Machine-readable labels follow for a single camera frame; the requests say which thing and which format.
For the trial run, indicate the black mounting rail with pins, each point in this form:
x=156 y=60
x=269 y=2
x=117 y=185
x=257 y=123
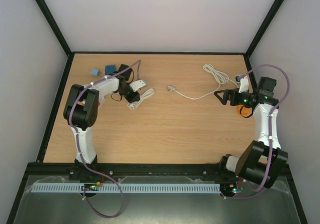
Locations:
x=205 y=172

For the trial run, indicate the orange power strip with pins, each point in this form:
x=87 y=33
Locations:
x=243 y=111

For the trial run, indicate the dark blue cube socket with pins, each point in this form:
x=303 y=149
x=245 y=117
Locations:
x=110 y=69

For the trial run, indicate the light blue cable duct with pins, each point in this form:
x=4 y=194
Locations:
x=127 y=188

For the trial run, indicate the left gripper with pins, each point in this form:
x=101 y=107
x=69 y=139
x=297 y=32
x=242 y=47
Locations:
x=133 y=99

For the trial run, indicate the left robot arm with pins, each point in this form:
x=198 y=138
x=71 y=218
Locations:
x=84 y=101

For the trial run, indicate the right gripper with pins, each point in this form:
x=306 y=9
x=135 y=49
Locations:
x=232 y=97

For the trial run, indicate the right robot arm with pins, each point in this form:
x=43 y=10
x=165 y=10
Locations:
x=263 y=160

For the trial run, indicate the light blue usb charger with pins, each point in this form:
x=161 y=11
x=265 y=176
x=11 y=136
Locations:
x=95 y=72

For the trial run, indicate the black cage frame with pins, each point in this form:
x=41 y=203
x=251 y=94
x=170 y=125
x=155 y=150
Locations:
x=70 y=56

